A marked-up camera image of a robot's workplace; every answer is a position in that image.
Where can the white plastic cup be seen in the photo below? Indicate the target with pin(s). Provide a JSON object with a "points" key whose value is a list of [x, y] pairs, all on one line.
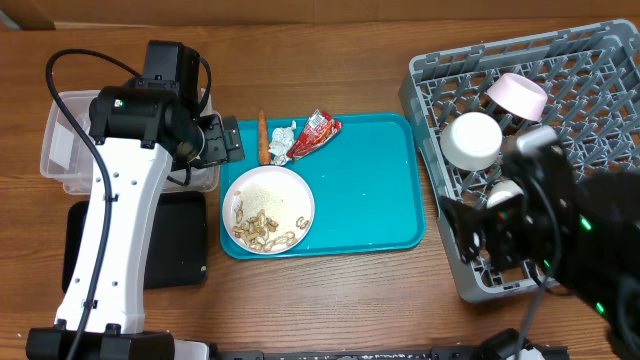
{"points": [[503, 191]]}

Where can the black tray bin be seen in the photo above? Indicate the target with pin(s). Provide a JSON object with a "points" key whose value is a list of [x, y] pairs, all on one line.
{"points": [[178, 248]]}

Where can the white bowl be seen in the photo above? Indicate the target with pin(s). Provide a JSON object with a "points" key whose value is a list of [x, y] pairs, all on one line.
{"points": [[472, 141]]}

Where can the red snack wrapper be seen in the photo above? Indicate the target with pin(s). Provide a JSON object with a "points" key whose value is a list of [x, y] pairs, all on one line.
{"points": [[320, 128]]}

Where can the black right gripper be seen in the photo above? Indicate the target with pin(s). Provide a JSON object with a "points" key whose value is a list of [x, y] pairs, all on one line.
{"points": [[498, 228]]}

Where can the pink bowl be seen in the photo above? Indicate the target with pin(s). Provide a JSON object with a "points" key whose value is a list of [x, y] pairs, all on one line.
{"points": [[519, 96]]}

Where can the white plate with food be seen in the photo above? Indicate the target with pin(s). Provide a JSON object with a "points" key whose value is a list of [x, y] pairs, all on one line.
{"points": [[268, 210]]}

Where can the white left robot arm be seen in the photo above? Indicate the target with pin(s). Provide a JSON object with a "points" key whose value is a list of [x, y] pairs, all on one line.
{"points": [[139, 133]]}

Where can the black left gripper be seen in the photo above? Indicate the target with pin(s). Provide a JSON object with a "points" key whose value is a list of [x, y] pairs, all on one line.
{"points": [[218, 151]]}

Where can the orange carrot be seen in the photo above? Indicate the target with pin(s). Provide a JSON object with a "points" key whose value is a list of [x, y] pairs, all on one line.
{"points": [[264, 155]]}

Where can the grey dishwasher rack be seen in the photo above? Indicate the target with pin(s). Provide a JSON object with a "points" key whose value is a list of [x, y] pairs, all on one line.
{"points": [[588, 73]]}

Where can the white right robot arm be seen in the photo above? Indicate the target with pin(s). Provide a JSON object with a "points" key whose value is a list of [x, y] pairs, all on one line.
{"points": [[584, 235]]}

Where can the teal plastic tray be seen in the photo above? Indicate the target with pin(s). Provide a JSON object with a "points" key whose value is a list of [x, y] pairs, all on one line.
{"points": [[366, 187]]}

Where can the foil ball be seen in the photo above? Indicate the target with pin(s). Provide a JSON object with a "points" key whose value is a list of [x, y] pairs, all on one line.
{"points": [[282, 141]]}

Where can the clear plastic bin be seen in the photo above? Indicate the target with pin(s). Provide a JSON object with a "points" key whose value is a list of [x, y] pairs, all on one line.
{"points": [[65, 158]]}

